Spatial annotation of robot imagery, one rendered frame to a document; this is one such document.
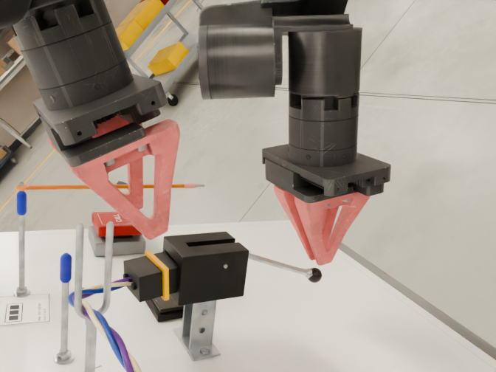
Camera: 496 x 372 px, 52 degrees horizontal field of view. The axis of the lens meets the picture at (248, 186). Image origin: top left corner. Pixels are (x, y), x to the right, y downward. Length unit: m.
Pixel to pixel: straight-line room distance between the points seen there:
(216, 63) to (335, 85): 0.09
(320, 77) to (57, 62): 0.19
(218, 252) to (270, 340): 0.11
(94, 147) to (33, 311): 0.22
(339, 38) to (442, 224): 1.48
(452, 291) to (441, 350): 1.16
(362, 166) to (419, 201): 1.53
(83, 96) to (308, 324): 0.30
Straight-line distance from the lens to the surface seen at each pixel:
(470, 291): 1.65
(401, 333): 0.52
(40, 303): 0.50
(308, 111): 0.40
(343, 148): 0.41
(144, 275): 0.38
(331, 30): 0.39
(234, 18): 0.41
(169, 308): 0.47
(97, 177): 0.31
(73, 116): 0.30
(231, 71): 0.39
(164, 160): 0.32
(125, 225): 0.58
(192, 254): 0.38
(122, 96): 0.30
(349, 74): 0.40
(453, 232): 1.79
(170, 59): 4.39
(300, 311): 0.51
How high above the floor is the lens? 1.33
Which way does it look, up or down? 30 degrees down
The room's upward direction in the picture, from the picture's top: 45 degrees counter-clockwise
